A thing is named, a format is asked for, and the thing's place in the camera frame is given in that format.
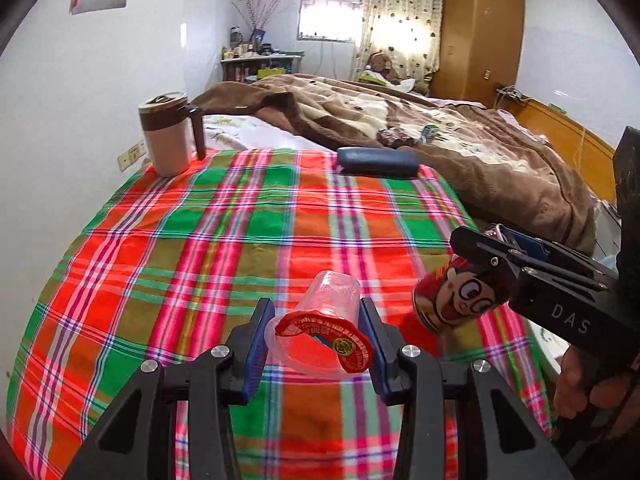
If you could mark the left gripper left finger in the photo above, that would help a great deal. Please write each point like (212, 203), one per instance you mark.
(135, 438)

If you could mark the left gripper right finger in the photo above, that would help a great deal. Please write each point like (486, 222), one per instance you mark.
(497, 436)

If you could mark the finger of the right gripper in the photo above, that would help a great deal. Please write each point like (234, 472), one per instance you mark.
(529, 252)
(490, 253)

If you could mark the red drink can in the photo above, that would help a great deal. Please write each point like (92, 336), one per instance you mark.
(460, 290)

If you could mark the clear plastic cup red lid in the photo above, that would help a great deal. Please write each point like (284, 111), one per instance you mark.
(320, 336)

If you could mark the white round trash bin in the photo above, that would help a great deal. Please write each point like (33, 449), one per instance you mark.
(549, 348)

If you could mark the right hand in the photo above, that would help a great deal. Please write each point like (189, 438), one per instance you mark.
(572, 395)

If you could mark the brown bed blanket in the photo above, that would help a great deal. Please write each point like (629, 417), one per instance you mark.
(498, 171)

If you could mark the wooden headboard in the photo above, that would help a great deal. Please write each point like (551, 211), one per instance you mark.
(580, 148)

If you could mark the green small box on bed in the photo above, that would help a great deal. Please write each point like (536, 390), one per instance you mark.
(429, 133)

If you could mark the dark blue glasses case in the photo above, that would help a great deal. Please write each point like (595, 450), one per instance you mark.
(377, 162)

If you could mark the plaid tablecloth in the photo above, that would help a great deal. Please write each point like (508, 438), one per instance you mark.
(168, 267)

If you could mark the teddy bear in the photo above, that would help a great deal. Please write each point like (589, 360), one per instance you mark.
(380, 63)

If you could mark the wooden wardrobe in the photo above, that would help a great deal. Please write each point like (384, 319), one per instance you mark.
(480, 49)

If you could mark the patterned window curtain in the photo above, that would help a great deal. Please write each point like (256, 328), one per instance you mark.
(406, 31)

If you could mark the white floral pillow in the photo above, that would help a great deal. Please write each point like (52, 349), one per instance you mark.
(243, 132)

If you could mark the brown beige thermos mug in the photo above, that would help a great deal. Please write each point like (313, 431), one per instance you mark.
(173, 132)

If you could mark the cluttered shelf desk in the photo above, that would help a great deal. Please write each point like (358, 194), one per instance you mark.
(251, 59)

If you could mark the wall power socket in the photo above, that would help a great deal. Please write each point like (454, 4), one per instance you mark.
(128, 158)

